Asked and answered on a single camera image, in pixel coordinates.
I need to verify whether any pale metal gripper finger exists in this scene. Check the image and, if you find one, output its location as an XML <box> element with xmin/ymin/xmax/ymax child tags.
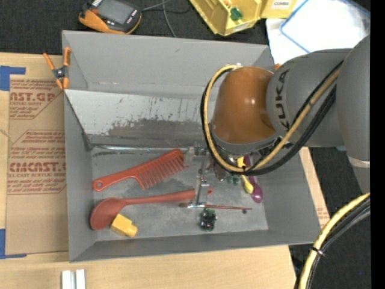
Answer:
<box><xmin>196</xmin><ymin>175</ymin><xmax>211</xmax><ymax>205</ymax></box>
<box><xmin>185</xmin><ymin>145</ymin><xmax>209</xmax><ymax>174</ymax></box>

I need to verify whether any thin brown paintbrush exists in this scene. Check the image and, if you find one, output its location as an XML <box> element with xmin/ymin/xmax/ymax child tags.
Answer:
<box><xmin>179</xmin><ymin>202</ymin><xmax>253</xmax><ymax>211</ymax></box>

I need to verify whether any small black green toy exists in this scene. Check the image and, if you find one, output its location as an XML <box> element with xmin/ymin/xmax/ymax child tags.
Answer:
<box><xmin>197</xmin><ymin>208</ymin><xmax>217</xmax><ymax>231</ymax></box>

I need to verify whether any purple plastic spoon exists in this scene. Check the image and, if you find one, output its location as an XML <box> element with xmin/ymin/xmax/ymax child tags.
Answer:
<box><xmin>242</xmin><ymin>154</ymin><xmax>264</xmax><ymax>205</ymax></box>

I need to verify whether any red plastic comb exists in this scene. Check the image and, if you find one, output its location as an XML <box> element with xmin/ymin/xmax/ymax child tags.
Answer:
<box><xmin>91</xmin><ymin>148</ymin><xmax>188</xmax><ymax>192</ymax></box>

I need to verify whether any yellow plastic block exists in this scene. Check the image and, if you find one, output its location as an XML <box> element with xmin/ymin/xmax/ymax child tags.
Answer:
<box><xmin>109</xmin><ymin>213</ymin><xmax>138</xmax><ymax>238</ymax></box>

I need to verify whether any grey metal bin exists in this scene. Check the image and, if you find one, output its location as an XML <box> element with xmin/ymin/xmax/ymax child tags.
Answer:
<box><xmin>61</xmin><ymin>30</ymin><xmax>322</xmax><ymax>263</ymax></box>

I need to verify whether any red plastic spoon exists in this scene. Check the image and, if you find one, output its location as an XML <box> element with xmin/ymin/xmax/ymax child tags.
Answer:
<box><xmin>89</xmin><ymin>187</ymin><xmax>214</xmax><ymax>231</ymax></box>

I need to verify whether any brown cardboard board red print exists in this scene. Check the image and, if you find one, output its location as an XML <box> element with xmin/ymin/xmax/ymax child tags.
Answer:
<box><xmin>0</xmin><ymin>52</ymin><xmax>331</xmax><ymax>260</ymax></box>

